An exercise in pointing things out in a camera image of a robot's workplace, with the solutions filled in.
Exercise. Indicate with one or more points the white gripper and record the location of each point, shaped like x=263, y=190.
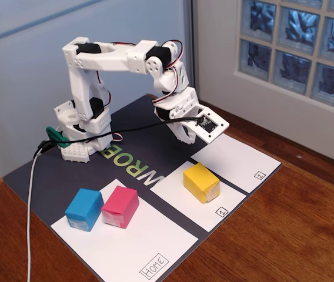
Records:
x=181, y=136

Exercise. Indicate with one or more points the yellow paper box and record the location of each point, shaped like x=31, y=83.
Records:
x=197, y=179

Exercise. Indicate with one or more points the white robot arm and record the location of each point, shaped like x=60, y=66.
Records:
x=111, y=58

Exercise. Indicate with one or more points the pink paper box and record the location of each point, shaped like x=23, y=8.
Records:
x=120, y=199

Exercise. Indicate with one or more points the white sheet labelled Home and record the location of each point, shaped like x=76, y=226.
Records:
x=143, y=235

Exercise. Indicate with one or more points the blue paper box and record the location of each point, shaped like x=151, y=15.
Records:
x=81, y=202

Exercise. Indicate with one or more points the white sheet labelled 2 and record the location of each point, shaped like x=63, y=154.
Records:
x=237, y=164

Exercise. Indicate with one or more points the white sheet labelled 1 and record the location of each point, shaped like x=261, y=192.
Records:
x=228, y=199

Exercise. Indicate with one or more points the green clamp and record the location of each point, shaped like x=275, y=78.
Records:
x=56, y=135

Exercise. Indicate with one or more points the dark mat with WROB print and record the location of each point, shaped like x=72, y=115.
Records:
x=52, y=182

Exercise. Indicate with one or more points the glass block window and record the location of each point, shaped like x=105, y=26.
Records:
x=296, y=26

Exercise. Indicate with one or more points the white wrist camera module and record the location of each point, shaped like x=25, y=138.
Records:
x=221, y=124

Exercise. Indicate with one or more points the grey metal partition post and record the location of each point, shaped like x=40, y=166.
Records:
x=191, y=44

